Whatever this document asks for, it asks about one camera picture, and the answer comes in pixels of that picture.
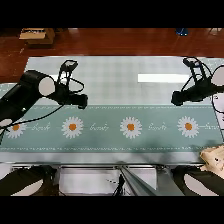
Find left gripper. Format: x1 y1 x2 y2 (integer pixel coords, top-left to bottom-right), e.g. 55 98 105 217
64 90 90 111

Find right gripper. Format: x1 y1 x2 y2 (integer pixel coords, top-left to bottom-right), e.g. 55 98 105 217
170 85 195 107

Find cream garment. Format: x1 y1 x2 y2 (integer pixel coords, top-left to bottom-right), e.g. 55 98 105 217
198 144 224 181

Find cardboard box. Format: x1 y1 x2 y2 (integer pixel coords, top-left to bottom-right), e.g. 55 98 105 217
18 27 57 47

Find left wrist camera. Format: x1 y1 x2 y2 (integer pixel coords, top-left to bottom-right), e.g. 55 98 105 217
56 59 85 94

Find black cable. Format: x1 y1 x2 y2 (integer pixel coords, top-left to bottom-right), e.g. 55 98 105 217
105 173 127 197
0 103 66 137
211 94 224 115

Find silver frame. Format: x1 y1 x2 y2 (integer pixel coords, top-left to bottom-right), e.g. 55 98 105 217
0 161 224 197

